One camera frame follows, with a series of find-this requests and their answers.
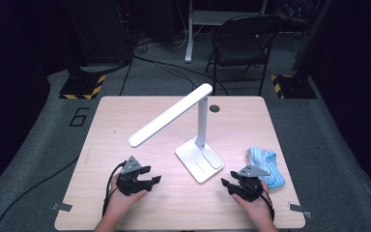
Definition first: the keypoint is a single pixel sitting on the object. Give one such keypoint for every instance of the person's left hand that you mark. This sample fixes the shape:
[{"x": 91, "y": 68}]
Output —
[{"x": 119, "y": 203}]

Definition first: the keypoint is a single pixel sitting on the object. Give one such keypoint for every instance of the black folding chair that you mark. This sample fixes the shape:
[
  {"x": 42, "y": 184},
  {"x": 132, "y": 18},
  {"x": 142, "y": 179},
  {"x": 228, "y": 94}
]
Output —
[{"x": 238, "y": 48}]

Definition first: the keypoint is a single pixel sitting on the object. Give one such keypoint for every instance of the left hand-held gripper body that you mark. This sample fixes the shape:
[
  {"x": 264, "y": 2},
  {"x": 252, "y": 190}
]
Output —
[{"x": 132, "y": 166}]

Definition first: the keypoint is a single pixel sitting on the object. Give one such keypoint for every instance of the black equipment cabinet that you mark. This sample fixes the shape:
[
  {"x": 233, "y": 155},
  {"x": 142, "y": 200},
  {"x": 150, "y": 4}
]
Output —
[{"x": 103, "y": 32}]

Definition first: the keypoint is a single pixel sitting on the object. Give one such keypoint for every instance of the blue striped cloth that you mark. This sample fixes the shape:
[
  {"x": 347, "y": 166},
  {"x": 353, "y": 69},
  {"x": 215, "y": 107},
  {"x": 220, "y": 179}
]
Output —
[{"x": 264, "y": 158}]

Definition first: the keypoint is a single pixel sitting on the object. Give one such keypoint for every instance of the white metal desk frame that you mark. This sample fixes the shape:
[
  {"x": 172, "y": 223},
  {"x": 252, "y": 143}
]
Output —
[{"x": 189, "y": 48}]

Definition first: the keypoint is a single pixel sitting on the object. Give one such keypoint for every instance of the person's right hand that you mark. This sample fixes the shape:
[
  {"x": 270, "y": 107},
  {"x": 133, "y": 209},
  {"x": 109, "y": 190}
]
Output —
[{"x": 259, "y": 208}]

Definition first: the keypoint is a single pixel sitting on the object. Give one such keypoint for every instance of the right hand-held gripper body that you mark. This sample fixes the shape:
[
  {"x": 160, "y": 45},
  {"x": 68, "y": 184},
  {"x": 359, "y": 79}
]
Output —
[{"x": 251, "y": 187}]

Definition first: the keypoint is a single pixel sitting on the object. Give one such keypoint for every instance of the white desk lamp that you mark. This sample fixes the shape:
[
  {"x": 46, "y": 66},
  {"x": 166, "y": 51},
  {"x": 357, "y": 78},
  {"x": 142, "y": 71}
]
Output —
[{"x": 199, "y": 161}]

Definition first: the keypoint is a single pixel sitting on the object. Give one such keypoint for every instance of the black stand with striped base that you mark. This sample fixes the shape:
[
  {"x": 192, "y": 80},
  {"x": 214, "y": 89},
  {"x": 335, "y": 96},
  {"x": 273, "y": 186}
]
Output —
[
  {"x": 80, "y": 85},
  {"x": 298, "y": 87}
]

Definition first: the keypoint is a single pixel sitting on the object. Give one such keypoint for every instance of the round black table grommet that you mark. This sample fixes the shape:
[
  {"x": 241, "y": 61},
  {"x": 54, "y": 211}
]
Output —
[{"x": 214, "y": 108}]

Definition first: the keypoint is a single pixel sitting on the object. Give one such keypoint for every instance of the grey tape piece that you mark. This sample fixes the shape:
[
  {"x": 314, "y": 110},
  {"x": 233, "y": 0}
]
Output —
[
  {"x": 298, "y": 208},
  {"x": 62, "y": 207}
]

